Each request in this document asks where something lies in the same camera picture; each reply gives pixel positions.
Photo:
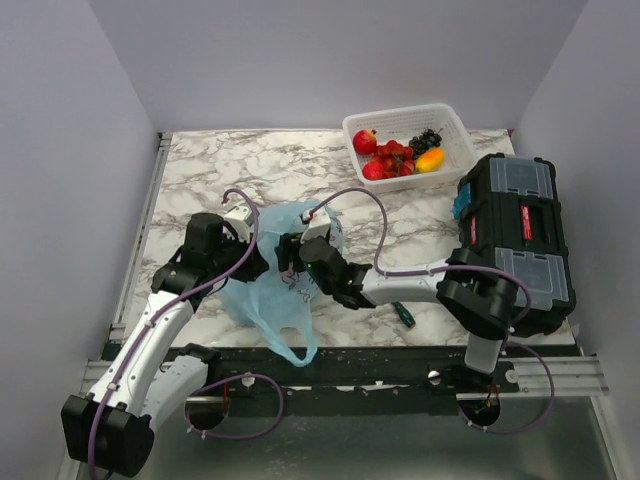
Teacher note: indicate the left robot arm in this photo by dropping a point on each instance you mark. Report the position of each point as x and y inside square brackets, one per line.
[113, 426]

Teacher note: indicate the red fake pomegranate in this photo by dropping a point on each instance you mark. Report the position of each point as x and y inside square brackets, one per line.
[365, 142]

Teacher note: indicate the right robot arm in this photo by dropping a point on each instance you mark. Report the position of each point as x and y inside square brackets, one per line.
[480, 297]

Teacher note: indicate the orange yellow fake fruit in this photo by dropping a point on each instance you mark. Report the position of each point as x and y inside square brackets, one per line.
[430, 161]

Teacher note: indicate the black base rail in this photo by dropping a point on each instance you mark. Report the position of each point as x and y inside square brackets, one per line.
[349, 381]

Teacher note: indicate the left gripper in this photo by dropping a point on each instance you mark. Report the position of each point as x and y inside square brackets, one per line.
[255, 266]

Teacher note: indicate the dark fake grape bunch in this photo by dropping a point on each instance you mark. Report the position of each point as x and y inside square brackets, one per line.
[426, 141]

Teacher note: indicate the blue plastic bag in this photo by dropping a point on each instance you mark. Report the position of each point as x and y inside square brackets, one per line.
[276, 300]

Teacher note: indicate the black toolbox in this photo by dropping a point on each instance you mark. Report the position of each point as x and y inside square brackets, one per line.
[508, 212]

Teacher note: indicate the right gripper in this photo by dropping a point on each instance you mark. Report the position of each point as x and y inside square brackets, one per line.
[291, 245]

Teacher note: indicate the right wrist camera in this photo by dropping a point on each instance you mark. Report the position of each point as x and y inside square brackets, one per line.
[317, 224]

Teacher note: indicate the white plastic basket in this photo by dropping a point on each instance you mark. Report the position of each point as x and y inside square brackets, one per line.
[401, 125]

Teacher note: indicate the red fake fruit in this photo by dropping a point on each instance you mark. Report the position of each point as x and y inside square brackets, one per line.
[374, 171]

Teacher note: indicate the green handled screwdriver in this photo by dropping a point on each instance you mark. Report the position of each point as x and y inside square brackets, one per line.
[404, 315]

